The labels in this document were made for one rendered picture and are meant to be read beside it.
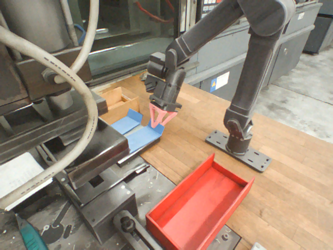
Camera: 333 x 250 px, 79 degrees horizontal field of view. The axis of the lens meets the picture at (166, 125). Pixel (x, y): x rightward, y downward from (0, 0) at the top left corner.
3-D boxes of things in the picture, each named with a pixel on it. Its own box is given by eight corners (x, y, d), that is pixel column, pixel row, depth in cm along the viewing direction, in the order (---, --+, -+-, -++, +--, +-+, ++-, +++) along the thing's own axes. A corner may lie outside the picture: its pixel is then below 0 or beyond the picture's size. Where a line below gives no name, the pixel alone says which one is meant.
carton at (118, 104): (140, 113, 82) (138, 96, 77) (82, 144, 68) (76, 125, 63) (121, 101, 89) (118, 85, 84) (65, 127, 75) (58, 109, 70)
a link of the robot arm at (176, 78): (157, 81, 63) (165, 59, 62) (166, 83, 68) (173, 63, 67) (175, 89, 61) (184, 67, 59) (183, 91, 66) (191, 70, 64)
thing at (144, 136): (164, 133, 68) (164, 126, 66) (126, 156, 59) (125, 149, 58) (151, 124, 72) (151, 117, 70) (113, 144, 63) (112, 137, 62)
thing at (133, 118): (143, 121, 73) (142, 114, 71) (108, 144, 64) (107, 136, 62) (130, 114, 76) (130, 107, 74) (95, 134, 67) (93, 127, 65)
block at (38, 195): (48, 194, 52) (41, 183, 49) (15, 214, 48) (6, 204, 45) (34, 171, 57) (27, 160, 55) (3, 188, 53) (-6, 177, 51)
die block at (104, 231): (138, 213, 48) (135, 195, 43) (101, 246, 42) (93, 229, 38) (94, 167, 59) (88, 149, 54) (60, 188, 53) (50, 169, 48)
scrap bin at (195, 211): (249, 191, 52) (255, 176, 49) (188, 273, 38) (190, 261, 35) (210, 165, 59) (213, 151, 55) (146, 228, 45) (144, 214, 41)
